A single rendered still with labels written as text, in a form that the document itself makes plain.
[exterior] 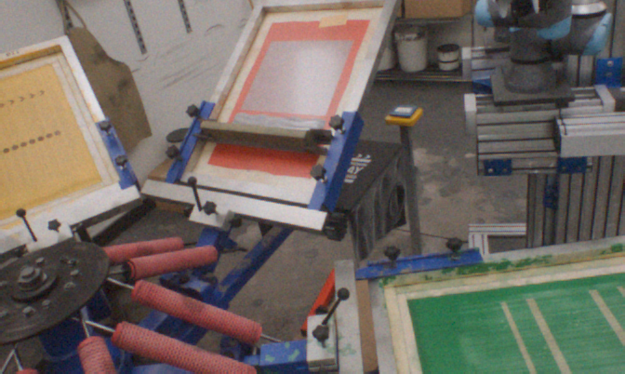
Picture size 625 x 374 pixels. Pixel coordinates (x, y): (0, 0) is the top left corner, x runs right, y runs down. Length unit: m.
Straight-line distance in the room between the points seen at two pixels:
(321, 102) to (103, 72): 2.20
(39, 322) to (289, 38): 1.26
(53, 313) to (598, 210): 1.81
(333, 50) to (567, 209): 1.07
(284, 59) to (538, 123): 0.87
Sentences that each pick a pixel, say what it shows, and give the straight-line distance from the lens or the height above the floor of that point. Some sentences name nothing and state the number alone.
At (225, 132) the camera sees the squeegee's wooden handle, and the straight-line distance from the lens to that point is 1.67.
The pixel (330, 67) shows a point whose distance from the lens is 1.74.
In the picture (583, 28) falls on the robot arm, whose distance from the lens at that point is 1.61.
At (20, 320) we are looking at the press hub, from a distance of 1.14.
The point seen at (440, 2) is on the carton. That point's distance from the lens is 4.76.
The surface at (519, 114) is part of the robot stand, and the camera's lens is 1.72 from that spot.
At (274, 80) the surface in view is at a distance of 1.82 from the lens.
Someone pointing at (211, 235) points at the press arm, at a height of 1.10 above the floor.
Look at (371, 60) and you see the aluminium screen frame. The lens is 1.65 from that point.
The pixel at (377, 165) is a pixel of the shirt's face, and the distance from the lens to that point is 1.97.
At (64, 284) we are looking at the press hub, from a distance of 1.17.
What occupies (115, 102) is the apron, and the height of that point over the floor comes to 0.88.
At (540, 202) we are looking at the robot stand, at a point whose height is 0.69.
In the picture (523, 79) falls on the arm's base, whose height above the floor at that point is 1.30.
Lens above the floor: 1.92
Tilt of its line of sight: 29 degrees down
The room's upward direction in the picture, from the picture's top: 11 degrees counter-clockwise
